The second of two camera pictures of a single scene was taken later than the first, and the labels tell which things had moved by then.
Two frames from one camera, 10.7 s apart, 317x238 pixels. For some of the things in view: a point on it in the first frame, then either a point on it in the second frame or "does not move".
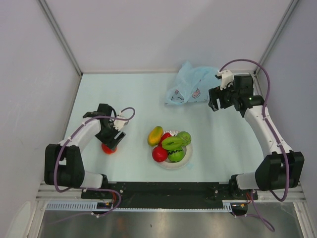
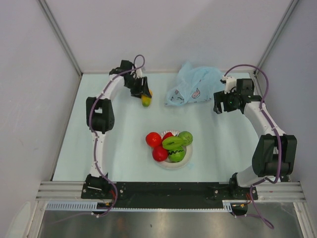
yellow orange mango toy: x=155 y=136 → x=146 y=100
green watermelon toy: x=176 y=155 does not move
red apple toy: x=159 y=154 does not move
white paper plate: x=188 y=151 does not move
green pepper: x=172 y=143 does not move
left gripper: x=111 y=141 → x=142 y=89
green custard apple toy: x=185 y=137 does not move
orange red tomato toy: x=107 y=150 → x=153 y=139
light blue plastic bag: x=193 y=85 does not move
